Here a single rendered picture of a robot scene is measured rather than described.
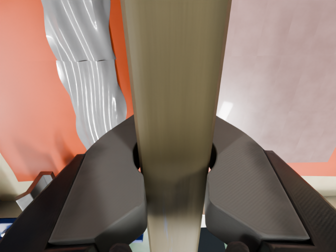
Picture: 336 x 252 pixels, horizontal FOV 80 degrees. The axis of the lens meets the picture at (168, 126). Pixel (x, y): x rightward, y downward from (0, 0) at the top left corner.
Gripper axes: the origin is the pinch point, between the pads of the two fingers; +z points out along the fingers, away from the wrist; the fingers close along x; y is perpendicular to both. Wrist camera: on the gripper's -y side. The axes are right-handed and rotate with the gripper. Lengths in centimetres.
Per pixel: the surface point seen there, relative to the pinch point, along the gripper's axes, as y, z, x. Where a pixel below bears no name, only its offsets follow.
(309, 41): -1.6, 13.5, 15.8
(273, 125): 9.5, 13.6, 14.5
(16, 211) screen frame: 25.2, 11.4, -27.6
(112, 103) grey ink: 5.3, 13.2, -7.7
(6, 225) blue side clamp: 25.6, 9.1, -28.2
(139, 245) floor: 228, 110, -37
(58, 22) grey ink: -4.3, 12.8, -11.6
